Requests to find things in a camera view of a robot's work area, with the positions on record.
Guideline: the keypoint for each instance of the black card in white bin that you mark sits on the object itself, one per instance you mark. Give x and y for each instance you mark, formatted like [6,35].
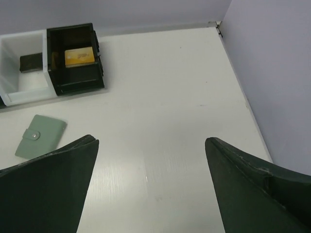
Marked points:
[31,63]

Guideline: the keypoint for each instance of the white middle bin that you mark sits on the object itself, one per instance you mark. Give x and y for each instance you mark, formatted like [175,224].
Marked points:
[24,76]

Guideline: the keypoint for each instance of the green card holder wallet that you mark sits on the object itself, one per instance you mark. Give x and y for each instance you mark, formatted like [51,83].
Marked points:
[41,137]

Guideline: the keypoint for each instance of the black right bin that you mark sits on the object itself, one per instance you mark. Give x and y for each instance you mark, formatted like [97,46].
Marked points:
[69,80]

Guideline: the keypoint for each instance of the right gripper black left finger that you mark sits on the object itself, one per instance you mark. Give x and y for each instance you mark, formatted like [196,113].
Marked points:
[47,194]

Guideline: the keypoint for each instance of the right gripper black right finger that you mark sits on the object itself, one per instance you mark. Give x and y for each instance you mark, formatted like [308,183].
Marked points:
[256,196]

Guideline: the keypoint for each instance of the gold credit card in bin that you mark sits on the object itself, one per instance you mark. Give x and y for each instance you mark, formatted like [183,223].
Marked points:
[79,57]

